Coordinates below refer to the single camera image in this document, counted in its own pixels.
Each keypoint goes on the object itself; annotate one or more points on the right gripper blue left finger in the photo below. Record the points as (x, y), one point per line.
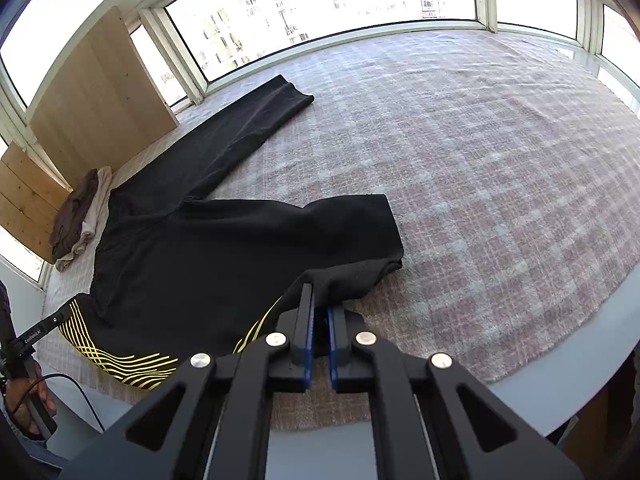
(210, 419)

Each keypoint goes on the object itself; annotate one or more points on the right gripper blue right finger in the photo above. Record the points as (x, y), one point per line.
(431, 418)

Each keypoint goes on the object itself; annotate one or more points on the black sport sweatshirt yellow stripes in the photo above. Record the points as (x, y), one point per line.
(177, 271)

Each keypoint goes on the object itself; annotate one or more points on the folded dark brown garment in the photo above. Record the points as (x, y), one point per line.
(67, 224)

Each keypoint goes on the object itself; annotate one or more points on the knotty pine plank board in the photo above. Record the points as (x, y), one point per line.
(30, 201)

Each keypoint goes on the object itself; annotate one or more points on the folded cream knit garment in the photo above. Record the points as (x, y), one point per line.
(91, 221)

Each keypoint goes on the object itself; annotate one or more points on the large light wooden board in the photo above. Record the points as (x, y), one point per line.
(98, 107)

